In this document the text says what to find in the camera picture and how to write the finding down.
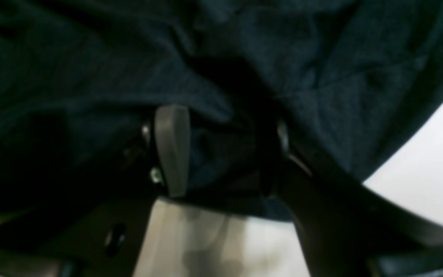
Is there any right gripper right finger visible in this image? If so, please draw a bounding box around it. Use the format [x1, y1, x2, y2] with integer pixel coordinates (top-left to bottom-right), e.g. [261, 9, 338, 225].
[268, 120, 443, 277]

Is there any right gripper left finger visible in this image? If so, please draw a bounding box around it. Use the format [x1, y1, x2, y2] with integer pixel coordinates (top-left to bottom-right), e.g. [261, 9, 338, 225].
[0, 105, 190, 277]

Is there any black long-sleeve t-shirt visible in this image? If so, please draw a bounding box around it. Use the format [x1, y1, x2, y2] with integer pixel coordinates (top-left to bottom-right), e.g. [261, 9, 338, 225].
[0, 0, 443, 211]

